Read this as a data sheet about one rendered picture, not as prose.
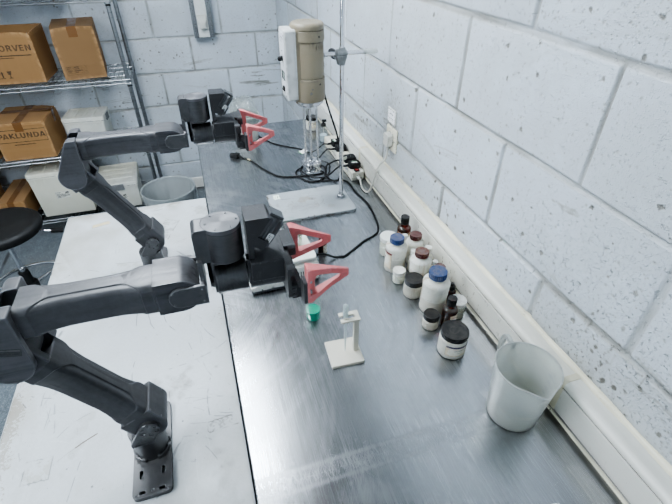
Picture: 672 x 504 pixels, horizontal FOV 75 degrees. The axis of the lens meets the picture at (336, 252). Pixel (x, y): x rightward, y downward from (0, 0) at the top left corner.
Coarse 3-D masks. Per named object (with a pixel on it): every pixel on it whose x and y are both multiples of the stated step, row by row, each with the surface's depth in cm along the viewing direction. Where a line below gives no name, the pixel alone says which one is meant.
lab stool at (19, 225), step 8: (16, 208) 211; (0, 216) 206; (8, 216) 206; (16, 216) 206; (24, 216) 206; (32, 216) 206; (0, 224) 201; (8, 224) 201; (16, 224) 200; (24, 224) 200; (40, 224) 204; (0, 232) 195; (8, 232) 195; (16, 232) 195; (32, 232) 199; (0, 248) 190; (16, 256) 210; (16, 264) 212; (24, 272) 215
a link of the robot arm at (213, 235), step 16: (192, 224) 63; (208, 224) 63; (224, 224) 63; (240, 224) 64; (192, 240) 62; (208, 240) 63; (224, 240) 62; (240, 240) 65; (192, 256) 70; (208, 256) 65; (224, 256) 64; (240, 256) 66; (192, 288) 64; (176, 304) 65; (192, 304) 66
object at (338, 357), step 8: (352, 312) 102; (344, 320) 100; (352, 320) 100; (360, 320) 100; (328, 344) 110; (336, 344) 110; (352, 344) 108; (328, 352) 107; (336, 352) 107; (344, 352) 107; (352, 352) 107; (360, 352) 107; (336, 360) 106; (344, 360) 106; (352, 360) 106; (360, 360) 106
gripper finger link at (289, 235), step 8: (288, 224) 75; (296, 224) 76; (280, 232) 73; (288, 232) 73; (296, 232) 75; (304, 232) 76; (312, 232) 76; (320, 232) 77; (288, 240) 71; (296, 240) 76; (320, 240) 78; (328, 240) 78; (288, 248) 70; (296, 248) 77; (304, 248) 78; (312, 248) 78; (296, 256) 78
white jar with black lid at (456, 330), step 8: (448, 320) 107; (456, 320) 107; (448, 328) 105; (456, 328) 105; (464, 328) 105; (440, 336) 106; (448, 336) 103; (456, 336) 103; (464, 336) 103; (440, 344) 106; (448, 344) 104; (456, 344) 103; (464, 344) 104; (440, 352) 107; (448, 352) 105; (456, 352) 105; (464, 352) 107
